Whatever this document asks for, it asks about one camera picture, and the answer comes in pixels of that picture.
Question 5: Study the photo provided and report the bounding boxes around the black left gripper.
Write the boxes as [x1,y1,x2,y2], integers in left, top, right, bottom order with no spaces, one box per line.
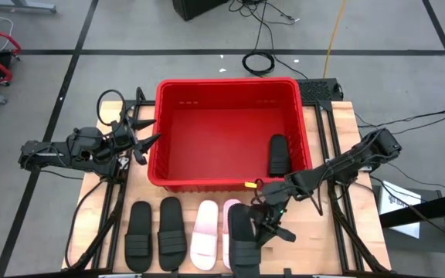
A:
[110,117,162,167]

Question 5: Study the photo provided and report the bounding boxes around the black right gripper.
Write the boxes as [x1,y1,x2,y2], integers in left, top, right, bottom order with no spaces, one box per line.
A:
[250,188,297,249]

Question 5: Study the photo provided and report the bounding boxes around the black slide sandal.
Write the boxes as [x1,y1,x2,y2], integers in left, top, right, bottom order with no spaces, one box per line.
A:
[124,200,154,274]
[157,196,188,272]
[226,203,263,278]
[268,134,293,179]

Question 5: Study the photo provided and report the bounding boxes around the white slide sandal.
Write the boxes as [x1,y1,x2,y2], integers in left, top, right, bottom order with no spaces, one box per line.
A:
[222,198,256,270]
[189,199,219,271]

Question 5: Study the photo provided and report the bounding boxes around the red plastic bin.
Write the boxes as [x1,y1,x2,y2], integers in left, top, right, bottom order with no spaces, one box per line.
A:
[147,77,313,193]

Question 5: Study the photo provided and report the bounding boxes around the white printed paper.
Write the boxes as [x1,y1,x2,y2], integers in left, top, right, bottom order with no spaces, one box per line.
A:
[378,180,423,239]

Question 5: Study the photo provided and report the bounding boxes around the black floor box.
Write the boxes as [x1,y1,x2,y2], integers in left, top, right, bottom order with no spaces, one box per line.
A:
[172,0,231,22]

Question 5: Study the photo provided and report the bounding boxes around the black perforated box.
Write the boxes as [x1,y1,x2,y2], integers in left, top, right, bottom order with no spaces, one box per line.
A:
[295,78,344,103]

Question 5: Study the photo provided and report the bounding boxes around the black metal bar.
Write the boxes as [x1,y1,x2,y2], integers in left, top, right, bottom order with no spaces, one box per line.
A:
[379,191,445,229]

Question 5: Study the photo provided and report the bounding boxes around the grey metal floor foot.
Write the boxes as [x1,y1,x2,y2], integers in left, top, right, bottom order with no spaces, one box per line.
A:
[0,0,58,15]

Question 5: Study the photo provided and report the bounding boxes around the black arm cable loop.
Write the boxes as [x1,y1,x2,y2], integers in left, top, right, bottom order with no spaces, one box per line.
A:
[96,89,128,127]

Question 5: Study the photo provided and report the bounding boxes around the coiled black floor cable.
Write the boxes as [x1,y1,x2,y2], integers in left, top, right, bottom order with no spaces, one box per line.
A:
[241,51,276,77]

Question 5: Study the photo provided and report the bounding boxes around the tangled black floor cables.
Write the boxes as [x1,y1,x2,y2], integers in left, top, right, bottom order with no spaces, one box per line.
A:
[228,0,297,53]

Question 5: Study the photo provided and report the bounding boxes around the yellow floor cable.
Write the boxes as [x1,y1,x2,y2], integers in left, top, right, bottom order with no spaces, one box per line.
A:
[322,0,348,80]

